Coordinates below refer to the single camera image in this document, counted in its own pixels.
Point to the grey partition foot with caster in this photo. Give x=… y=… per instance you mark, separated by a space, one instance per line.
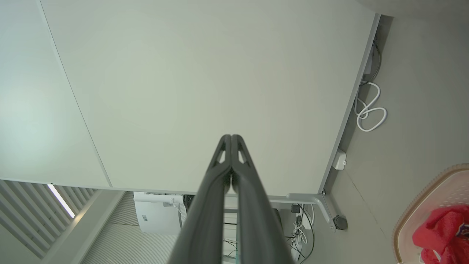
x=322 y=205

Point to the large white partition panel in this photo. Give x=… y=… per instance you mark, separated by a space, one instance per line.
x=205 y=73

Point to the black caster wheel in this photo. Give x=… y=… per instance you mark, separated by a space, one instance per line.
x=340 y=222

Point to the cream perforated laundry basket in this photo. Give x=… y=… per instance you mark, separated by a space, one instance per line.
x=432 y=198

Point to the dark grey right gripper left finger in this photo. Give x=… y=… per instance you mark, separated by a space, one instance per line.
x=205 y=220

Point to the white box-shaped appliance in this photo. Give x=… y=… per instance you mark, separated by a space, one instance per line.
x=157 y=214

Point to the small black power adapter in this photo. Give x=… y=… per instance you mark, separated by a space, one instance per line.
x=295 y=208

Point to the red garment with white stripes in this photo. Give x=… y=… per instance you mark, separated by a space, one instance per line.
x=443 y=231

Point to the long ceiling light strip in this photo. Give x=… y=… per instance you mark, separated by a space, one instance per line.
x=61 y=200

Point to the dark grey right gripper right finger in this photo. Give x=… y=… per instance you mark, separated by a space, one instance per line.
x=256 y=227

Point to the small white floor box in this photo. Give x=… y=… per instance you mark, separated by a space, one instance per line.
x=339 y=160

